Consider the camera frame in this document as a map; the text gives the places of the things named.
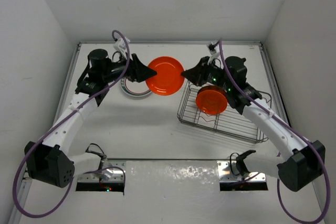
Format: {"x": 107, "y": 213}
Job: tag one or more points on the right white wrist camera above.
{"x": 212, "y": 50}

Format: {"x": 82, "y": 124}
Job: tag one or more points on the orange plastic plate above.
{"x": 211, "y": 100}

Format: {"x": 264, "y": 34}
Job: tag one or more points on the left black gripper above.
{"x": 137, "y": 72}

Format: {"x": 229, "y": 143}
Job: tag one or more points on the white green-rimmed plate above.
{"x": 134, "y": 89}

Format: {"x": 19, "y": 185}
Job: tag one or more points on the metal mounting bracket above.
{"x": 227, "y": 176}
{"x": 111, "y": 174}

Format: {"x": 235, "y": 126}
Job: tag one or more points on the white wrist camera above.
{"x": 121, "y": 46}
{"x": 212, "y": 50}

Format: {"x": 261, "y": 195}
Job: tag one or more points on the left metal mounting bracket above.
{"x": 111, "y": 174}

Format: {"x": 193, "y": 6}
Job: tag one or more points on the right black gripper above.
{"x": 197, "y": 74}

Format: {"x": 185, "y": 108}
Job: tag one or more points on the right metal mounting bracket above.
{"x": 227, "y": 176}

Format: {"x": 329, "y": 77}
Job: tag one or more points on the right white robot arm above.
{"x": 301, "y": 161}

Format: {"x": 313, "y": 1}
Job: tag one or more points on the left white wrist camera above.
{"x": 121, "y": 46}

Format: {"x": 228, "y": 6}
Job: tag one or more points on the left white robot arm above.
{"x": 49, "y": 161}

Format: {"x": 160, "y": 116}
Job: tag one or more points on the metal wire dish rack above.
{"x": 229, "y": 123}

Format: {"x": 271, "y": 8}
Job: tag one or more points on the yellow brown patterned plate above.
{"x": 168, "y": 79}

